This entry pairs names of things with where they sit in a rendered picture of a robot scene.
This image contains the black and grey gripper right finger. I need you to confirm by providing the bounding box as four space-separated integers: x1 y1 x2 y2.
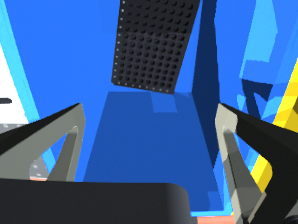
215 103 298 224

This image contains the yellow open bin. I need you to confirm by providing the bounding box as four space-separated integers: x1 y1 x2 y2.
251 59 298 193

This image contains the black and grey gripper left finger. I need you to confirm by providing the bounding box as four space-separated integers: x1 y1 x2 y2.
0 103 86 182

